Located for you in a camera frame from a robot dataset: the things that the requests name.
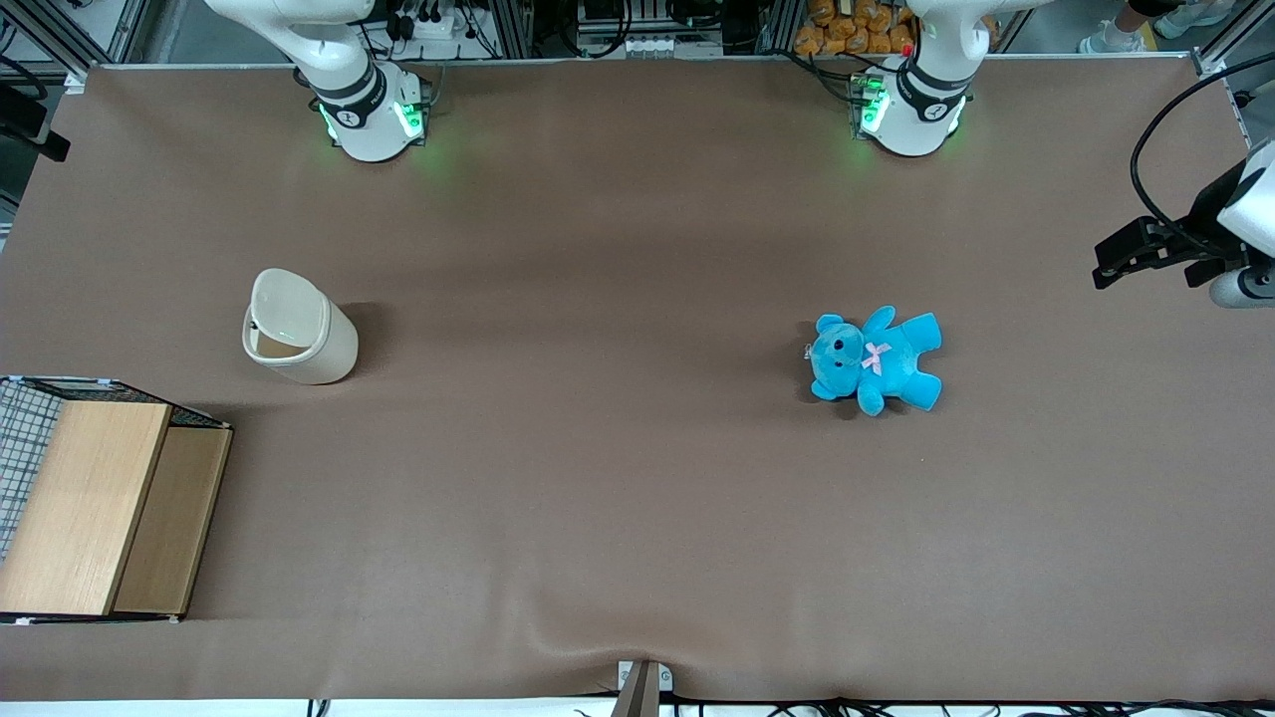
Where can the pile of orange plush toys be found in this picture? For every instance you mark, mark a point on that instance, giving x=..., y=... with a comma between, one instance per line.
x=852, y=30

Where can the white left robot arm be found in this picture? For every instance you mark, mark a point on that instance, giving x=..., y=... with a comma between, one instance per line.
x=911, y=119

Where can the white power strip with plugs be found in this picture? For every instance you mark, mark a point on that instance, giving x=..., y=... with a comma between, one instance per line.
x=430, y=26

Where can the grey table clamp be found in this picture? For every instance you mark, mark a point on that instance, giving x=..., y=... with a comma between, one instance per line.
x=642, y=687

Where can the blue teddy bear pink bow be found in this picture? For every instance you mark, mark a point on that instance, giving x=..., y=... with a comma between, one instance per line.
x=877, y=360

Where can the cream trash can with lid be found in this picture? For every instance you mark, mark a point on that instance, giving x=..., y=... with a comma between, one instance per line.
x=334, y=349

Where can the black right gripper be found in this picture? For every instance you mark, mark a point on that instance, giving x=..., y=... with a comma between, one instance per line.
x=20, y=114

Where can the long white socket strip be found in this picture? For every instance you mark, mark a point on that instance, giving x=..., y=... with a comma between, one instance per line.
x=647, y=46

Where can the brown table cover sheet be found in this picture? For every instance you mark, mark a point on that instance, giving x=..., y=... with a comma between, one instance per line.
x=637, y=498

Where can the aluminium frame profile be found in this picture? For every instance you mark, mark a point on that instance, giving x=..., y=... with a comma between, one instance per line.
x=1230, y=45
x=80, y=30

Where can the white sneaker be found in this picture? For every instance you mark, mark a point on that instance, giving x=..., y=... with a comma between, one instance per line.
x=1111, y=40
x=1195, y=14

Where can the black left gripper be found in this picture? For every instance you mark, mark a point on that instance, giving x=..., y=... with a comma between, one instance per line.
x=1198, y=242

